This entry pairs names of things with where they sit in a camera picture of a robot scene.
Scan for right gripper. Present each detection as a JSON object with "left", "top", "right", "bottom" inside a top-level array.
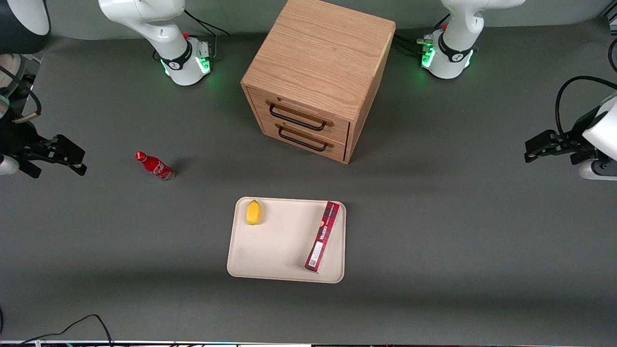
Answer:
[{"left": 0, "top": 126, "right": 88, "bottom": 179}]

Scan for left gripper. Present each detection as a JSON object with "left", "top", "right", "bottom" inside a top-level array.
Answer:
[{"left": 524, "top": 130, "right": 617, "bottom": 182}]

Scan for red coke bottle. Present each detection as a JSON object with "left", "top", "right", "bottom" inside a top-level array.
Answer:
[{"left": 134, "top": 151, "right": 175, "bottom": 182}]

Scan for beige rectangular tray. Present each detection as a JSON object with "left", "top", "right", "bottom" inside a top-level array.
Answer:
[{"left": 227, "top": 197, "right": 347, "bottom": 284}]

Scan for wooden drawer front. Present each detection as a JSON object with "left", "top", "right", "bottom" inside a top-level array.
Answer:
[
  {"left": 246, "top": 87, "right": 351, "bottom": 144},
  {"left": 259, "top": 117, "right": 349, "bottom": 163}
]

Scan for wooden drawer cabinet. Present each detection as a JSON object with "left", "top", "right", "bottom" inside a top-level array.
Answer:
[{"left": 241, "top": 0, "right": 397, "bottom": 165}]

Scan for red rectangular carton box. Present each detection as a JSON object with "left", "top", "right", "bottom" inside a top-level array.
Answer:
[{"left": 304, "top": 200, "right": 341, "bottom": 273}]

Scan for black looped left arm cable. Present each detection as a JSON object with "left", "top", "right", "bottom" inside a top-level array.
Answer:
[{"left": 555, "top": 75, "right": 617, "bottom": 136}]

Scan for black cable on table edge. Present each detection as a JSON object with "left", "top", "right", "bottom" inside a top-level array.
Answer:
[{"left": 19, "top": 314, "right": 115, "bottom": 346}]

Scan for black left base cables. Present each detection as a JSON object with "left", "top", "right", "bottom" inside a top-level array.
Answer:
[{"left": 393, "top": 13, "right": 451, "bottom": 53}]

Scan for black base cables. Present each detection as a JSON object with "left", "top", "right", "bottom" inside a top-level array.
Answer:
[
  {"left": 393, "top": 13, "right": 451, "bottom": 53},
  {"left": 183, "top": 9, "right": 230, "bottom": 61}
]

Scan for black right base cables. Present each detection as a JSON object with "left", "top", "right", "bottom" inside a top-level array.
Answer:
[{"left": 183, "top": 9, "right": 230, "bottom": 61}]

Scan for black metal drawer handle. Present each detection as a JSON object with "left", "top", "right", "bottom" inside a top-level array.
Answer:
[
  {"left": 268, "top": 104, "right": 327, "bottom": 132},
  {"left": 278, "top": 125, "right": 329, "bottom": 152}
]

